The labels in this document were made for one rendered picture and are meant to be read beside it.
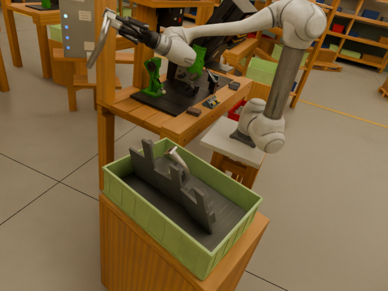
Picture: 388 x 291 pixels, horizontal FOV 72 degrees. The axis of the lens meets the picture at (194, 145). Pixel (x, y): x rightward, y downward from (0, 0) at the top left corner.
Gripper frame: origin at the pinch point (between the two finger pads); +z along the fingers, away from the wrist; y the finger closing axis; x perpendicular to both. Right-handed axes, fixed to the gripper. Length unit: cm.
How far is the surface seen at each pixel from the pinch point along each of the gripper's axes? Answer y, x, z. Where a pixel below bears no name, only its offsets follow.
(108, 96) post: -74, -6, -21
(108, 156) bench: -113, 26, -38
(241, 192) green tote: 3, 63, -72
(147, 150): -3, 52, -24
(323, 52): -232, -464, -626
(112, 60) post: -57, -22, -15
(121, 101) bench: -76, -5, -30
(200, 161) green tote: -13, 47, -58
